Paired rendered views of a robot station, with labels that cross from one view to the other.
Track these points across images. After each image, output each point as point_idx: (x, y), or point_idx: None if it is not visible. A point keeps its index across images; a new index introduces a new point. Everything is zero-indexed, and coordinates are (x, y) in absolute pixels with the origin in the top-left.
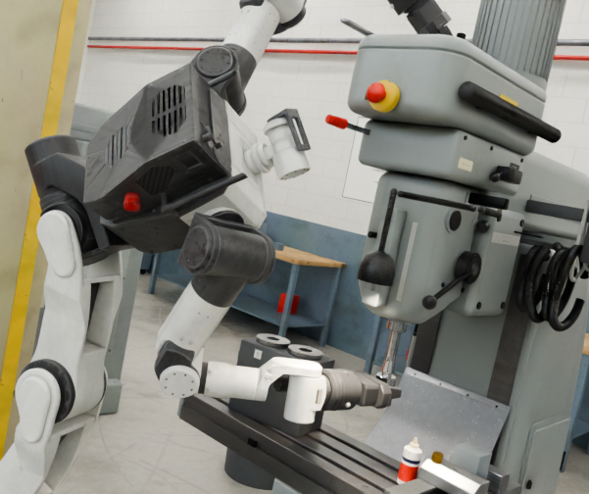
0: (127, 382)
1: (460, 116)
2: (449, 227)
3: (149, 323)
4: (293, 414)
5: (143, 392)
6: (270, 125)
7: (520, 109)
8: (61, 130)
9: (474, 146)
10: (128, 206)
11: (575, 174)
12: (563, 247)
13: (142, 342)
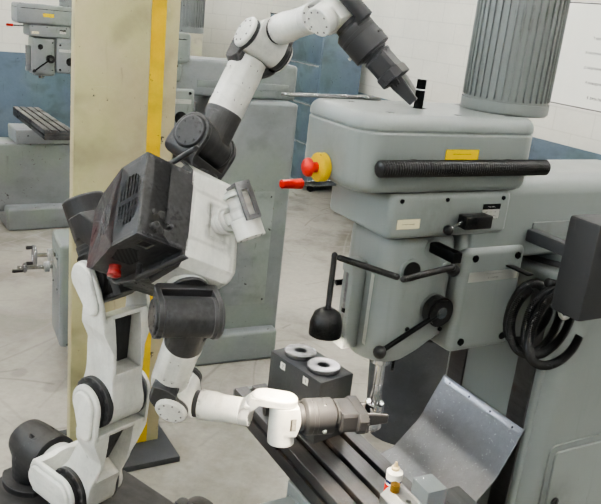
0: (292, 323)
1: (385, 187)
2: None
3: (331, 253)
4: (271, 439)
5: (305, 334)
6: (225, 197)
7: (470, 163)
8: (165, 117)
9: (419, 205)
10: (110, 275)
11: None
12: (555, 283)
13: (318, 276)
